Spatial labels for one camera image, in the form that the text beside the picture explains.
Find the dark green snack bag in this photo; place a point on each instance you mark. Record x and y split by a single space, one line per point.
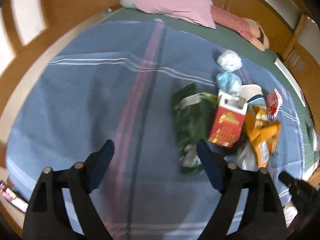
190 127

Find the striped plush doll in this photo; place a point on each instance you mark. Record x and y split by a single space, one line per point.
249 29

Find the white board on bed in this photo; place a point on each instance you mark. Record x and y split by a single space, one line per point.
291 80

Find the light blue wrapper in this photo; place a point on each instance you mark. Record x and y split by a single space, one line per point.
229 82

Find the light green paper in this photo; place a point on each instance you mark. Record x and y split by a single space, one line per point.
212 98

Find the red white wrapper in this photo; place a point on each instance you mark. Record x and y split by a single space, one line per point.
273 103

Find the pink pillow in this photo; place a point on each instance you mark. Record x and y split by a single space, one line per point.
193 11

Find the orange snack bag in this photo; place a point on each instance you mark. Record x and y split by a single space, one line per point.
263 134

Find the wooden bed frame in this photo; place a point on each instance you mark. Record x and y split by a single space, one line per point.
32 33

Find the green bed mat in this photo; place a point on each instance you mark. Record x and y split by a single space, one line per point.
231 40

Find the blue plaid blanket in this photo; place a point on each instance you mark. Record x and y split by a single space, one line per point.
115 81

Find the white tissue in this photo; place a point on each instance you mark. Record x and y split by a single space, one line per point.
229 61

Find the red cardboard box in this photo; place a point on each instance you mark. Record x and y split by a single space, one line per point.
229 119

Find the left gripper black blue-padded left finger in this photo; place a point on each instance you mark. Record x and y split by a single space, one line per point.
46 216

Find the white paper cup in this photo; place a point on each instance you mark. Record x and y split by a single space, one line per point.
252 94

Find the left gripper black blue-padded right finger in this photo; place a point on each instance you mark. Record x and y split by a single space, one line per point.
249 207

